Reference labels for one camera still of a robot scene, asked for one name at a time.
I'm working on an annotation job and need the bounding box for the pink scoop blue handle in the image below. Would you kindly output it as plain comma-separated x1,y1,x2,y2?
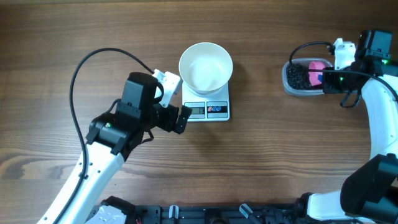
308,60,326,86

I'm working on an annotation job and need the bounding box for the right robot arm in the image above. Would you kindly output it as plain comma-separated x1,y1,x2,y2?
303,29,397,223

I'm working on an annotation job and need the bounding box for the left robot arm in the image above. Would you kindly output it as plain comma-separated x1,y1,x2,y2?
39,70,192,223

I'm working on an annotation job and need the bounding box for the white digital kitchen scale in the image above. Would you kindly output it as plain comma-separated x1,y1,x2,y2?
182,83,230,122

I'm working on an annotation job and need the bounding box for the white round bowl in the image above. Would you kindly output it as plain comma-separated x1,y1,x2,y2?
178,42,233,94

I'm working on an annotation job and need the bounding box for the clear plastic container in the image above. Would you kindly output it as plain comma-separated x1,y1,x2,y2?
282,58,333,96

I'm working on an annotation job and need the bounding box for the black beans pile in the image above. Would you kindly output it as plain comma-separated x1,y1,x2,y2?
286,63,322,90

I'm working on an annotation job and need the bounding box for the left black camera cable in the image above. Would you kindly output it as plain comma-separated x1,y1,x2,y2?
52,47,155,224

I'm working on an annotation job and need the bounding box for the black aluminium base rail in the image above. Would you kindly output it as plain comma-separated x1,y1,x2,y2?
83,203,352,224

